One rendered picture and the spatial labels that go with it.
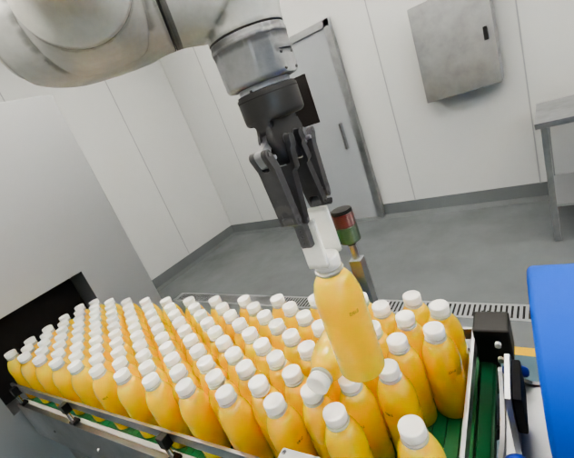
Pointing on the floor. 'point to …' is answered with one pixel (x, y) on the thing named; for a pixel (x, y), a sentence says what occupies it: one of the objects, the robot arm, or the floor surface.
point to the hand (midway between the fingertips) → (318, 237)
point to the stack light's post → (363, 277)
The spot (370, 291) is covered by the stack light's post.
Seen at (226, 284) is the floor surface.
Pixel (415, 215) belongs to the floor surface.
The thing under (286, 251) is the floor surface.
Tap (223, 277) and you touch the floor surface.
